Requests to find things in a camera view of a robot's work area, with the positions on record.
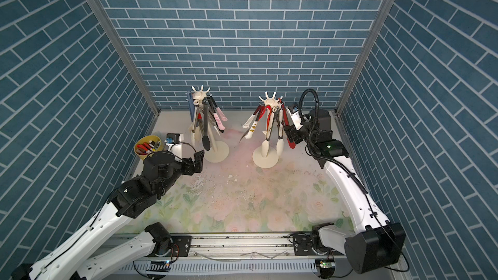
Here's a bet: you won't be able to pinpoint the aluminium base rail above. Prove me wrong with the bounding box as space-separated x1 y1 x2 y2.
114 232 355 279

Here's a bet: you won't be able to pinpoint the steel tongs cream ends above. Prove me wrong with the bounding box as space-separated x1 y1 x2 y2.
276 108 284 157

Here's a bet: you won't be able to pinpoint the red steel tongs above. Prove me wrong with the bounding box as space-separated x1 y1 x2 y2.
281 102 296 149

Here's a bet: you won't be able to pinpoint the steel tongs cream tips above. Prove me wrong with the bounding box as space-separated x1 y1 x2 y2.
190 104 201 144

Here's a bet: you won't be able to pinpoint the steel tongs white tips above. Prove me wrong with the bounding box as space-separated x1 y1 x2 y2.
261 107 277 158

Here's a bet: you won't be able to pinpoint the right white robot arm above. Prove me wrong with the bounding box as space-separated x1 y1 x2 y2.
284 88 406 274

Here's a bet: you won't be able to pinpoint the cream utensil rack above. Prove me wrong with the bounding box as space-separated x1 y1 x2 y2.
187 86 230 163
252 92 283 169

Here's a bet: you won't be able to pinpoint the blue cream tongs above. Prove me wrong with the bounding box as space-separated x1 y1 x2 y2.
187 92 195 122

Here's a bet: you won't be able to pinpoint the markers in cup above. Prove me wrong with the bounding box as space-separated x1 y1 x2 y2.
135 140 159 156

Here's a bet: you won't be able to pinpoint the black steel tongs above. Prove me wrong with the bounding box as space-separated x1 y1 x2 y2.
202 97 216 151

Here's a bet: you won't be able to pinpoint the small white tongs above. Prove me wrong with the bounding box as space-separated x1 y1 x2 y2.
241 104 263 139

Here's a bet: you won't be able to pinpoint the yellow cup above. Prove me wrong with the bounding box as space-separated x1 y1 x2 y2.
133 136 164 160

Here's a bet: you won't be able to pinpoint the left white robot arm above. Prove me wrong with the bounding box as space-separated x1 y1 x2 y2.
11 150 204 279

